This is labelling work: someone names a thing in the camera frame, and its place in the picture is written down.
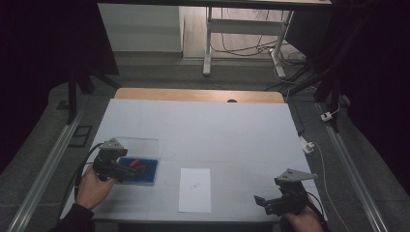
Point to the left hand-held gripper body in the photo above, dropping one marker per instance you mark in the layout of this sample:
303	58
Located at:
108	158

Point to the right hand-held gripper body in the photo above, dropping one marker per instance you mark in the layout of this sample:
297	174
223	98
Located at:
291	190

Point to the blue ink pad box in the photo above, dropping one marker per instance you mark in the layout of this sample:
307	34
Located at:
146	167

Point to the person's right hand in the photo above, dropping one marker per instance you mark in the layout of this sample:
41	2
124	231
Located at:
303	222

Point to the person's left hand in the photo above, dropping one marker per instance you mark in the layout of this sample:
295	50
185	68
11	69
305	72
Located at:
93	190

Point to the white paper sheet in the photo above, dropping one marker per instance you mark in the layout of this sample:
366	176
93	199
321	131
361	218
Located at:
195	190

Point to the black metal stand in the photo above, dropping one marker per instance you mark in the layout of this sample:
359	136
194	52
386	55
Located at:
72	93
328	87

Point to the white table cover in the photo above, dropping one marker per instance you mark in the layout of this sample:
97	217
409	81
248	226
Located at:
206	132

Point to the white plug adapter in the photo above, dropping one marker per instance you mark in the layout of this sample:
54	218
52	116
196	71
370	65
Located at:
326	116

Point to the white cabinet panel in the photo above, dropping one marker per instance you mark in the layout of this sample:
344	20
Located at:
140	27

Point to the black floor frame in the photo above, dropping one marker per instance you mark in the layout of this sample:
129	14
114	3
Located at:
80	136

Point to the aluminium floor rail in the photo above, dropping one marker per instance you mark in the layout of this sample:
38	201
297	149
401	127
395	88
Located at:
351	174
45	167

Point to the white desk frame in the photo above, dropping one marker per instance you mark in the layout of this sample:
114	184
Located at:
245	27

